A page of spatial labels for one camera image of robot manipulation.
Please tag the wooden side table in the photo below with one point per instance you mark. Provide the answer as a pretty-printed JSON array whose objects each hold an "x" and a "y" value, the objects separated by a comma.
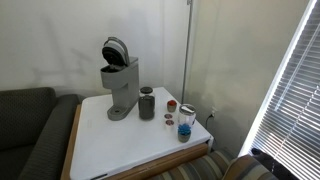
[{"x": 144, "y": 170}]

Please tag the striped sofa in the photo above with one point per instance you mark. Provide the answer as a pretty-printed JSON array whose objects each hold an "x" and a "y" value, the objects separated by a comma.
[{"x": 218, "y": 165}]

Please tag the red-topped brown coffee pod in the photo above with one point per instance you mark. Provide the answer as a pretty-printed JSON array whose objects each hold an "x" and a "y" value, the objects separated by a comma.
[{"x": 171, "y": 105}]

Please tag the metal pole stand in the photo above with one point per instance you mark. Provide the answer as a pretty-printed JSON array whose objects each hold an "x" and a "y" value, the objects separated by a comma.
[{"x": 190, "y": 5}]

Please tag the dark grey sofa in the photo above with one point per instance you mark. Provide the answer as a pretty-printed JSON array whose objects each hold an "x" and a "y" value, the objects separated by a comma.
[{"x": 35, "y": 126}]

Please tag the dark glass coffee jar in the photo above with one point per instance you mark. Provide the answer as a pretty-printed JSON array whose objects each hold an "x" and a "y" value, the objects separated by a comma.
[{"x": 146, "y": 103}]

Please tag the white window blinds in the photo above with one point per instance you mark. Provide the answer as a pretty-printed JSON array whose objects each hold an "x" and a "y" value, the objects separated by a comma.
[{"x": 290, "y": 126}]

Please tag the clear jar with metal lid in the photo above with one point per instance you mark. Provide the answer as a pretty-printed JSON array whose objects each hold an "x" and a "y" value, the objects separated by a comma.
[{"x": 187, "y": 114}]

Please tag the grey coffee machine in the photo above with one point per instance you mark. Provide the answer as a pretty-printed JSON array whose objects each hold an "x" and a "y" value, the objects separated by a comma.
[{"x": 121, "y": 76}]

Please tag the white table board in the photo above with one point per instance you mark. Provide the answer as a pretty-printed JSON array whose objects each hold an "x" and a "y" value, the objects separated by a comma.
[{"x": 104, "y": 148}]

